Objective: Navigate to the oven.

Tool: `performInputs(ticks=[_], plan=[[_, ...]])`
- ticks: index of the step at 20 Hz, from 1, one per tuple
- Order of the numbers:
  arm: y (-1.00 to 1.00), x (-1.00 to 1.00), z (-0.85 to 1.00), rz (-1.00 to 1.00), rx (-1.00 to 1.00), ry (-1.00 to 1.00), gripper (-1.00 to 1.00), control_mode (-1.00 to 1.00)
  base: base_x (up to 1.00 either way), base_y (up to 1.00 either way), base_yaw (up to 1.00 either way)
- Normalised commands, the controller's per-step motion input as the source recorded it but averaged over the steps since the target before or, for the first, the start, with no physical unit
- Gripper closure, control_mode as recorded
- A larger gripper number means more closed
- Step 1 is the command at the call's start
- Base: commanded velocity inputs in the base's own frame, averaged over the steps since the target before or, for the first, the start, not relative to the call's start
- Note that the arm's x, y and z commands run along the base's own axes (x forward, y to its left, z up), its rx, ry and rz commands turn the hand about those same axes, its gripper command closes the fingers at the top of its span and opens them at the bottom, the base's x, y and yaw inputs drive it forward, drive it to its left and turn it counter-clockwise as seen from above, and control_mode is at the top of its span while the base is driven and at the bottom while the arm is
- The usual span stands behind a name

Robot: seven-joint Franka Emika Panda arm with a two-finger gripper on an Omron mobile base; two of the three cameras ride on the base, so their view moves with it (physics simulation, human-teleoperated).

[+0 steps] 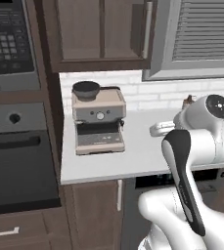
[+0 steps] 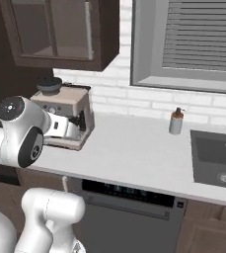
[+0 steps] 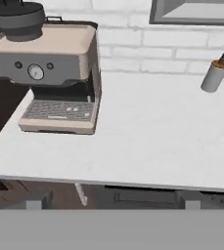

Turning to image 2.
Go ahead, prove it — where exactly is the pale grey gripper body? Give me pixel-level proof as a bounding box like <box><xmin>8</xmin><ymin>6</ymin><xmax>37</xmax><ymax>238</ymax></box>
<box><xmin>63</xmin><ymin>119</ymin><xmax>83</xmax><ymax>140</ymax></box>

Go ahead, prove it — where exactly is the dark brown tall cabinet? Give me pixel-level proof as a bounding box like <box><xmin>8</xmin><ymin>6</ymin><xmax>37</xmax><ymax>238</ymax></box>
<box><xmin>0</xmin><ymin>0</ymin><xmax>55</xmax><ymax>130</ymax></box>

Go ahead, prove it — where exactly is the beige coffee machine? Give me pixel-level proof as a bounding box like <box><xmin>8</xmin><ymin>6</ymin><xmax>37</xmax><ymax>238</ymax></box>
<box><xmin>30</xmin><ymin>76</ymin><xmax>96</xmax><ymax>152</ymax></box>

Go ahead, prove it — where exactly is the grey dishwasher handle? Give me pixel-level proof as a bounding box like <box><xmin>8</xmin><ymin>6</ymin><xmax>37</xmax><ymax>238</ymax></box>
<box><xmin>85</xmin><ymin>193</ymin><xmax>172</xmax><ymax>221</ymax></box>

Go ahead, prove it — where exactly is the glass cupboard door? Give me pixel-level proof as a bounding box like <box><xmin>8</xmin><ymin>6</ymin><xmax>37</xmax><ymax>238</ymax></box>
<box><xmin>49</xmin><ymin>0</ymin><xmax>103</xmax><ymax>63</ymax></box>

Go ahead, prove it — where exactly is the dark brown wall cupboard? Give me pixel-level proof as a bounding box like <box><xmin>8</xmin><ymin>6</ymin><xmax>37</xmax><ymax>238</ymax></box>
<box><xmin>0</xmin><ymin>0</ymin><xmax>120</xmax><ymax>72</ymax></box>

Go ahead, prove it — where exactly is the dark grey sink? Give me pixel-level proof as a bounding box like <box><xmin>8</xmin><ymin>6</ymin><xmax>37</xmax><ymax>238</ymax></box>
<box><xmin>189</xmin><ymin>128</ymin><xmax>226</xmax><ymax>191</ymax></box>

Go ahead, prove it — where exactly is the grey dishwasher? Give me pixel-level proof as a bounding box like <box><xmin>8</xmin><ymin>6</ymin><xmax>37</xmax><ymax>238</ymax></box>
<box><xmin>75</xmin><ymin>178</ymin><xmax>188</xmax><ymax>253</ymax></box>

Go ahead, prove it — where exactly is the silver cupboard door handle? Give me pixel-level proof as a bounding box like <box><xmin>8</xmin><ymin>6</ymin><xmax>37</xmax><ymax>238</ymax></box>
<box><xmin>84</xmin><ymin>1</ymin><xmax>96</xmax><ymax>61</ymax></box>

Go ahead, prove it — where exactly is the grey window with blinds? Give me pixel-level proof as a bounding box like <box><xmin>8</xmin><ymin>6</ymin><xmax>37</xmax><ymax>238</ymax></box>
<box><xmin>129</xmin><ymin>0</ymin><xmax>226</xmax><ymax>96</ymax></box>

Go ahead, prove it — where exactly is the white cupboard door handle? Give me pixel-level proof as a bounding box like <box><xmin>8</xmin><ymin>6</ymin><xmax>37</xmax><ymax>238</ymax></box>
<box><xmin>61</xmin><ymin>175</ymin><xmax>69</xmax><ymax>193</ymax></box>

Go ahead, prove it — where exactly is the grey soap dispenser bottle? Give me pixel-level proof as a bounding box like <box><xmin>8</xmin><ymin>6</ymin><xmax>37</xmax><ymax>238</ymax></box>
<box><xmin>168</xmin><ymin>107</ymin><xmax>187</xmax><ymax>136</ymax></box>

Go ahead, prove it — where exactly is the brown narrow base cupboard door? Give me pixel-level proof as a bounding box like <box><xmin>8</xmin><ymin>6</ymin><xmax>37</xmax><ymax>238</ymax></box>
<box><xmin>17</xmin><ymin>167</ymin><xmax>83</xmax><ymax>241</ymax></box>

